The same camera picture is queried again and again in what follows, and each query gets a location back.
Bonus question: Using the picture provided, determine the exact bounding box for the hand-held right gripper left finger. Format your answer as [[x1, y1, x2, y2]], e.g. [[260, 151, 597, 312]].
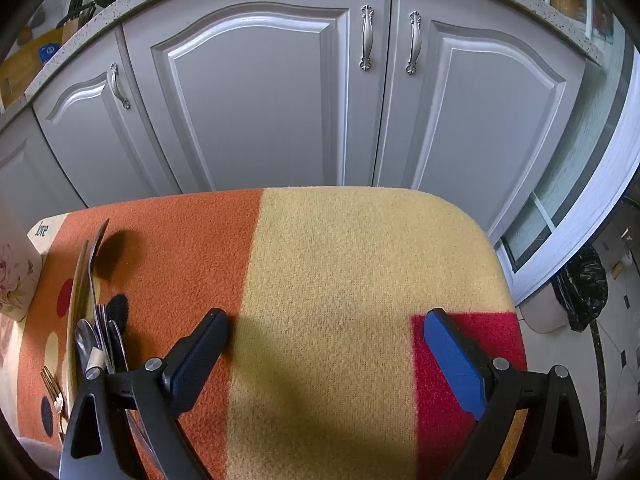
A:
[[59, 307, 231, 480]]

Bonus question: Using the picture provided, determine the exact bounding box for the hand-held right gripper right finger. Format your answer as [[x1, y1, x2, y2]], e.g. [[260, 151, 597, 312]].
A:
[[422, 308, 593, 480]]

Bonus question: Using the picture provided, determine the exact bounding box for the white rubbish bin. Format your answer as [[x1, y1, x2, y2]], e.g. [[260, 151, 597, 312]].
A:
[[520, 280, 568, 333]]

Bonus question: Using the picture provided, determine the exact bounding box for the metal table knife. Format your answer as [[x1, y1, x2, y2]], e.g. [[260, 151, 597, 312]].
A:
[[87, 218, 111, 351]]

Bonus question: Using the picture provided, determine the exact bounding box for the orange yellow felt mat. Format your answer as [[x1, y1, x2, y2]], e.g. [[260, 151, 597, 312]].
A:
[[15, 187, 528, 480]]

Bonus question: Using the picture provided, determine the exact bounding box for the black rubbish bag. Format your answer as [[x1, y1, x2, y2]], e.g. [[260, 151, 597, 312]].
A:
[[552, 245, 608, 333]]

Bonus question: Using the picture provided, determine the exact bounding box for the gold fork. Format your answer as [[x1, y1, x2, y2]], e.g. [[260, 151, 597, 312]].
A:
[[40, 365, 68, 433]]

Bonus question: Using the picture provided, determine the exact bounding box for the white floral container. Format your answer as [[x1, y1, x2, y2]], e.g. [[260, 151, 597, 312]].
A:
[[0, 212, 68, 322]]

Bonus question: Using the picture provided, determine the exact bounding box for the white framed glass door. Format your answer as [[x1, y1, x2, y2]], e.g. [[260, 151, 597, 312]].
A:
[[492, 0, 640, 306]]

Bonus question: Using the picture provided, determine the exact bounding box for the white cabinet door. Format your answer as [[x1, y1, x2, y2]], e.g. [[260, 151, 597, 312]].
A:
[[32, 27, 176, 208], [122, 0, 393, 195], [0, 120, 90, 226], [372, 0, 588, 246]]

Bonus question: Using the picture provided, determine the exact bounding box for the wooden cutting board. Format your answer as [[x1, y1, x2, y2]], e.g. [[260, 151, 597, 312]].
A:
[[0, 27, 63, 106]]

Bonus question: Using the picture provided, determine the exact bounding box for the wooden knife block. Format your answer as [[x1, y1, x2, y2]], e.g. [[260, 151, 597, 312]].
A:
[[56, 0, 96, 29]]

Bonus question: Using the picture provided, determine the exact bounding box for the speckled stone countertop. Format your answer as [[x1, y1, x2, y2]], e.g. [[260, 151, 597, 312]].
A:
[[0, 0, 603, 131]]

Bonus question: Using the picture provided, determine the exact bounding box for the silver cabinet handle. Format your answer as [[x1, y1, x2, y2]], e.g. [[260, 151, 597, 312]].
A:
[[110, 62, 132, 110], [359, 4, 376, 72], [405, 10, 422, 77]]

